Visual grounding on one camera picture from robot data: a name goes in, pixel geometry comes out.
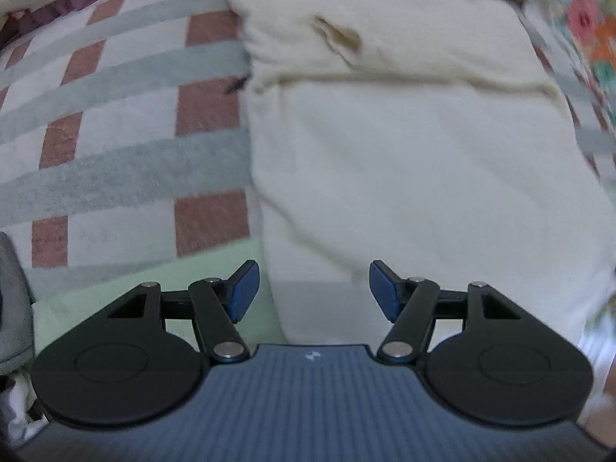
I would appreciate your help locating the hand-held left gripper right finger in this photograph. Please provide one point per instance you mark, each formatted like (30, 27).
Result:
(385, 293)

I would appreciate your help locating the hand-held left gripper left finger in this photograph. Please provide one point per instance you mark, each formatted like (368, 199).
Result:
(243, 293)

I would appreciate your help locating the cream fleece garment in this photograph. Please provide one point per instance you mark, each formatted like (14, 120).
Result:
(409, 154)

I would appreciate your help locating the light green mat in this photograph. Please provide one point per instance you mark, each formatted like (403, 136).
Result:
(144, 269)

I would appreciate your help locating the grey cloth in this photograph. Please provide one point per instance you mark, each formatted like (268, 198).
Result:
(14, 308)

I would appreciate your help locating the floral patchwork quilt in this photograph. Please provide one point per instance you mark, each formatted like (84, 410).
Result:
(587, 19)

